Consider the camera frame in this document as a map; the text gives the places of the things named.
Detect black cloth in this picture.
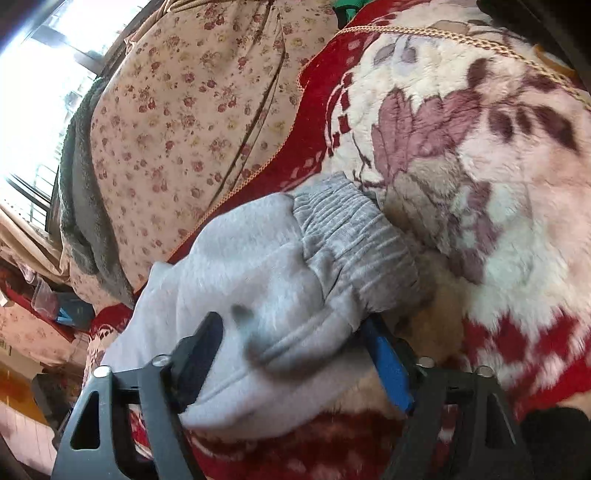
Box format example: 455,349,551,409
478,0,591,84

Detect beige curtain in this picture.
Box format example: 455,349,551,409
0,203,70,287

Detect green cloth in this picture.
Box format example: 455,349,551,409
333,0,370,24

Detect grey fleece garment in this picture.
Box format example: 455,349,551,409
58,78,137,308

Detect grey pants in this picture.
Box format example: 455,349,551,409
99,173,423,439

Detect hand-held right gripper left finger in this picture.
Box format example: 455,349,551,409
51,311,225,480

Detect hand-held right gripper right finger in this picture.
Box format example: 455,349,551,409
361,316,536,480

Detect floral print quilt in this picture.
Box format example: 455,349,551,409
69,0,342,305

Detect red floral plush blanket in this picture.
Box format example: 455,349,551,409
83,0,591,480

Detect window with black frame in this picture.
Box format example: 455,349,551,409
0,0,153,217

